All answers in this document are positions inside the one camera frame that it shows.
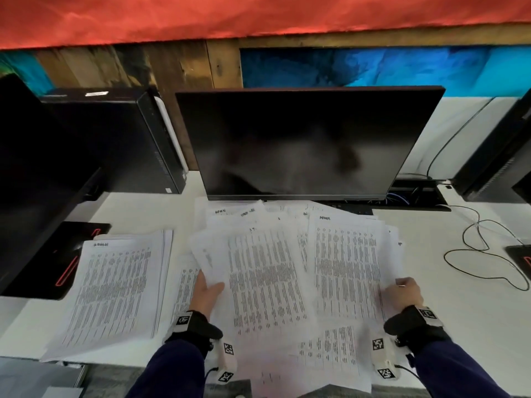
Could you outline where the red-orange cloth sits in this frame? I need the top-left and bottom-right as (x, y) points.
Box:
(0, 0), (531, 50)

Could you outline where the person's right hand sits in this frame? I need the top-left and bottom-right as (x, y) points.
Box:
(379, 277), (424, 313)

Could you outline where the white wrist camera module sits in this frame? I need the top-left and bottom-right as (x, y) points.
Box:
(370, 337), (401, 382)
(205, 338), (238, 385)

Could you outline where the thick black cable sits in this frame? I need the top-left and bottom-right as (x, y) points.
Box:
(427, 99), (494, 179)

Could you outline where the thin black cable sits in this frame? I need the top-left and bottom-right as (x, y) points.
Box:
(444, 205), (531, 291)

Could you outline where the person's left forearm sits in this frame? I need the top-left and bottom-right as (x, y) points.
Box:
(126, 339), (206, 398)

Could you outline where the sorted stack of printed sheets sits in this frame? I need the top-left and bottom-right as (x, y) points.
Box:
(41, 229), (174, 362)

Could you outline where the black marker wrist strap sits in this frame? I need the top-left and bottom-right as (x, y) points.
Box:
(165, 310), (224, 349)
(383, 304), (451, 355)

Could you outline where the person's left hand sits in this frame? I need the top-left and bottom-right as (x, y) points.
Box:
(189, 271), (225, 318)

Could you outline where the white table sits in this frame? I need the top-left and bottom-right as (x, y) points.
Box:
(0, 169), (531, 398)

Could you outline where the black desktop computer tower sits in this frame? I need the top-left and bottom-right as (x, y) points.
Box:
(450, 88), (531, 203)
(39, 87), (188, 195)

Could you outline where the pile of printed papers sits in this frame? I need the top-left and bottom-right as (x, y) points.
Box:
(170, 196), (405, 398)

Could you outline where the blue cloth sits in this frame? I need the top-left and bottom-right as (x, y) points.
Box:
(240, 45), (531, 98)

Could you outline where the person's right forearm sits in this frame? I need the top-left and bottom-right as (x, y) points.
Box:
(414, 339), (511, 398)

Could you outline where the teal green cloth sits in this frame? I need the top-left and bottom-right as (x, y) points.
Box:
(0, 51), (55, 96)

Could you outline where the wooden plank partition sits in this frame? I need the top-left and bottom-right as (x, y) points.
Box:
(0, 22), (531, 172)

